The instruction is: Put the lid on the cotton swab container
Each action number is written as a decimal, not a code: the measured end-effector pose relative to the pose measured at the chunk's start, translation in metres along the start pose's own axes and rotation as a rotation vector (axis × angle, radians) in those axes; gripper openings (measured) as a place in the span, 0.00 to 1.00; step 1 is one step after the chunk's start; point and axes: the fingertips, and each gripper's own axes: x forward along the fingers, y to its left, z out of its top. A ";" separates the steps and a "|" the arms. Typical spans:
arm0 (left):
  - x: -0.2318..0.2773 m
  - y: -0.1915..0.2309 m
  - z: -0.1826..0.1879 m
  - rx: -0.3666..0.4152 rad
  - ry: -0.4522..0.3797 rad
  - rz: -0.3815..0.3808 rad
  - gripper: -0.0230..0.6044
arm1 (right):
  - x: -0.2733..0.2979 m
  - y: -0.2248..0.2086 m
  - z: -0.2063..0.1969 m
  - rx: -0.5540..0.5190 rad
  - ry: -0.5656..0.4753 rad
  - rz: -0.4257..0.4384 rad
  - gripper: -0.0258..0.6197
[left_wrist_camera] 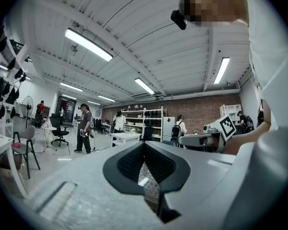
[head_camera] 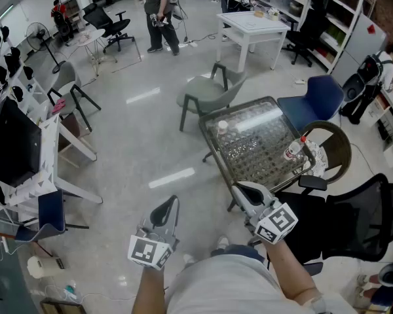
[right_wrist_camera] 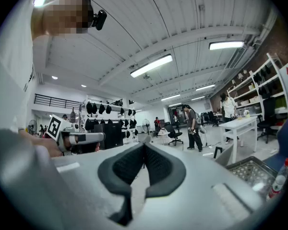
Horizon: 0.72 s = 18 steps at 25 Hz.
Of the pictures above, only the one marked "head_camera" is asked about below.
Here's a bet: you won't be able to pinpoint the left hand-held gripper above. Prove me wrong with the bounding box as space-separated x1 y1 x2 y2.
127 194 181 271

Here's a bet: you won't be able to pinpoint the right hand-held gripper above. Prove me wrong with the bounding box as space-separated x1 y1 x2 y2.
231 181 299 245

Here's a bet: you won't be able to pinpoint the person's right forearm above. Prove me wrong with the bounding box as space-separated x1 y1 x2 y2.
264 239 319 305

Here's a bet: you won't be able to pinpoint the person's left forearm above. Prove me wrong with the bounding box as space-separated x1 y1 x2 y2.
132 262 171 314

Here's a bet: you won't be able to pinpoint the clear water bottle red cap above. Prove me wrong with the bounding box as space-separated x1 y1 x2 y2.
283 135 308 162

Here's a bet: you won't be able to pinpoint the metal mesh tray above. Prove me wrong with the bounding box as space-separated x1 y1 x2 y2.
198 96 318 213

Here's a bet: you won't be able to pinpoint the person's blue trousers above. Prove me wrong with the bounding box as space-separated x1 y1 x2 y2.
210 243 266 263

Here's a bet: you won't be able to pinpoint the patterned seat cushion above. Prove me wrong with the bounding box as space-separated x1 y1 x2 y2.
305 138 329 178

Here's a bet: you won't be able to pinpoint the person's light grey shirt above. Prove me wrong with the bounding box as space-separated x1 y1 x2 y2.
165 253 360 314

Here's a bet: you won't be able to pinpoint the round dark wicker chair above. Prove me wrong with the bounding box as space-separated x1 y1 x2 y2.
297 120 352 185

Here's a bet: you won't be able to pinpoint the blue chair grey shell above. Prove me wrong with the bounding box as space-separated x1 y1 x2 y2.
14 189 90 244

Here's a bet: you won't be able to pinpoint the black mesh office chair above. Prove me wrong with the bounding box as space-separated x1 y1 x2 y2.
273 173 393 276

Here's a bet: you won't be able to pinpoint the grey chair black legs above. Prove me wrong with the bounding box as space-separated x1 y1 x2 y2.
176 61 249 132
47 61 102 133

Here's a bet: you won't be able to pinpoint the blue plastic chair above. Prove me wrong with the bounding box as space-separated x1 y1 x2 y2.
276 74 345 133

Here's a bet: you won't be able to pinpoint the white triangle-patterned desk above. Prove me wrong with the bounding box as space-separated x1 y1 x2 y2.
5 113 104 209

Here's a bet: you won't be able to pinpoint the white cylindrical appliance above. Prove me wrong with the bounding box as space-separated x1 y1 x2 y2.
26 255 66 279

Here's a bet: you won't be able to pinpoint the pink object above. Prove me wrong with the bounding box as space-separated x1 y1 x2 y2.
50 97 67 116

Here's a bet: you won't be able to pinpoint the black monitor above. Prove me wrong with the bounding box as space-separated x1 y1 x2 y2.
0 96 43 188

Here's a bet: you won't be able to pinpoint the white square table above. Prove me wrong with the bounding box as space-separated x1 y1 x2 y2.
215 10 291 73

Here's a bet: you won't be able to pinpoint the white display rack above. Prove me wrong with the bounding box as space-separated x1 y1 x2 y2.
0 24 48 117

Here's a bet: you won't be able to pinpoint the grey refrigerator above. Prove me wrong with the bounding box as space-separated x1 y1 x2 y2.
330 12 388 88

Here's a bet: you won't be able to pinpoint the small round white table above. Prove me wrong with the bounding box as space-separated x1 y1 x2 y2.
76 28 107 77

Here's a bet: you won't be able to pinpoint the row of black bags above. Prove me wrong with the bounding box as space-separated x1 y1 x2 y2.
0 26 34 107

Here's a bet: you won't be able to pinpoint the white shelving unit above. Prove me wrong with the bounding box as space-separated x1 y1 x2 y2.
253 0 367 75

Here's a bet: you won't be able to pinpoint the black standing fan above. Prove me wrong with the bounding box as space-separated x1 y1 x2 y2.
26 22 67 75

